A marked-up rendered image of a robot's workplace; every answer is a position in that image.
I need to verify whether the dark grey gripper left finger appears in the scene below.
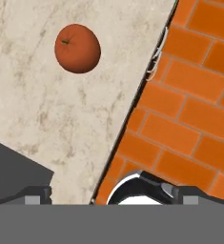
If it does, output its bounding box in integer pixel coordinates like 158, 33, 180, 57
0, 185, 53, 206

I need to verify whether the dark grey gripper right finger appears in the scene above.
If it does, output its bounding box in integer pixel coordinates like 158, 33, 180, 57
171, 185, 224, 206

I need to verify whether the black and white round object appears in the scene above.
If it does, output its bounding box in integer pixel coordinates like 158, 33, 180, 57
106, 169, 178, 206

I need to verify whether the orange round fruit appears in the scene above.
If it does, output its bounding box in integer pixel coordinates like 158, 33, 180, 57
53, 23, 102, 74

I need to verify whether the thin white cupboard handle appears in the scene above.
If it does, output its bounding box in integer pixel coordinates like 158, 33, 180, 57
146, 26, 171, 82

